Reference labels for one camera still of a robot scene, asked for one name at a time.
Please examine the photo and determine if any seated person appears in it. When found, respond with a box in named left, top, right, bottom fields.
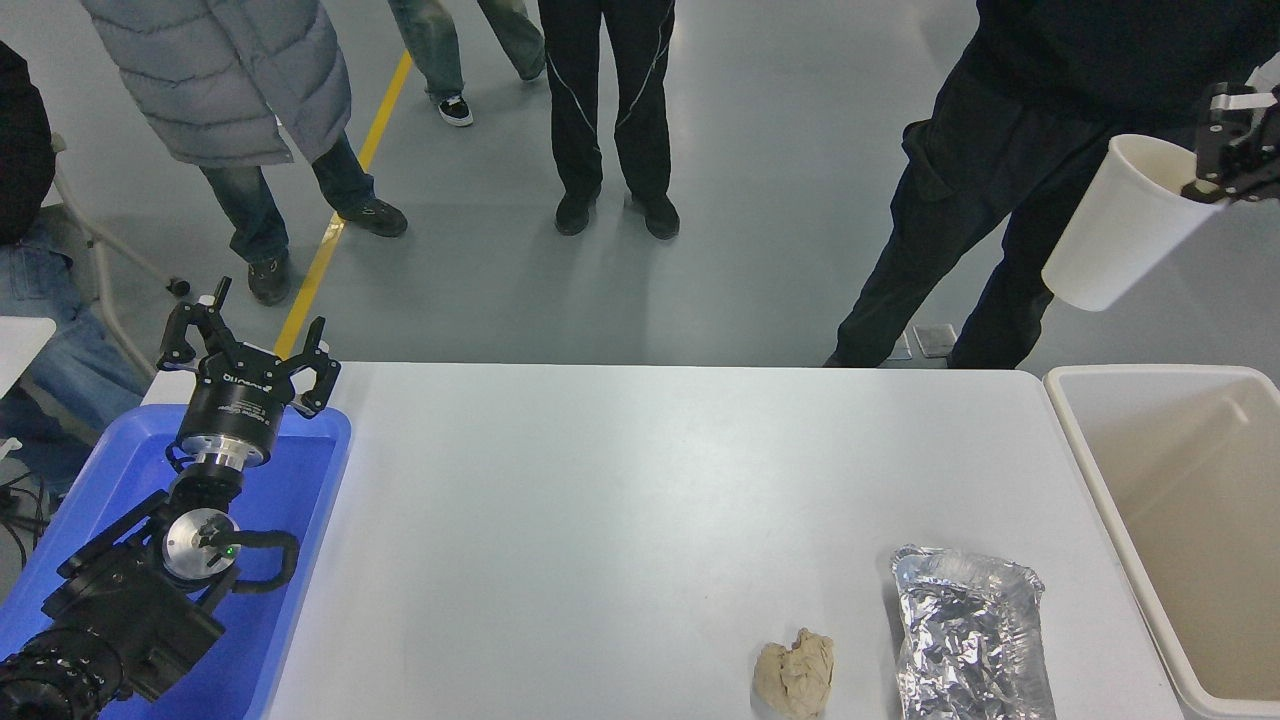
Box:
left=0, top=40, right=151, bottom=491

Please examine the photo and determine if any walking person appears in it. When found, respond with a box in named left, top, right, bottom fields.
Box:
left=387, top=0, right=547, bottom=129

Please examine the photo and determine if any wheeled chair frame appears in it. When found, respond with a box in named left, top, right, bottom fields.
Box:
left=48, top=135, right=193, bottom=379

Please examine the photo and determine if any large pale plastic bin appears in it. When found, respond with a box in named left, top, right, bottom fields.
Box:
left=1042, top=362, right=1280, bottom=720

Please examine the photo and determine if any white paper cup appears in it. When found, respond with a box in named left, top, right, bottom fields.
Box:
left=1041, top=134, right=1229, bottom=313

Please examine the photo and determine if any white side table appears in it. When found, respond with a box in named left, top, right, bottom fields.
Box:
left=0, top=317, right=58, bottom=398

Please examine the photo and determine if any standing person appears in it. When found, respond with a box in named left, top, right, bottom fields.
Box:
left=78, top=0, right=409, bottom=308
left=537, top=0, right=682, bottom=241
left=824, top=0, right=1280, bottom=370

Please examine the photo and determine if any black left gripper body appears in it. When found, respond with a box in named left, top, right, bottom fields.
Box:
left=178, top=346, right=299, bottom=453

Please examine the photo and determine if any black floor cable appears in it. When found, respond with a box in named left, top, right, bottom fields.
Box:
left=0, top=475, right=53, bottom=573

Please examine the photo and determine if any crumpled tan paper ball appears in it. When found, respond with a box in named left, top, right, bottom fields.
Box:
left=752, top=628, right=836, bottom=720

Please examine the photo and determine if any blue plastic tray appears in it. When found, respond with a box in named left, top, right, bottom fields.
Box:
left=0, top=405, right=353, bottom=720

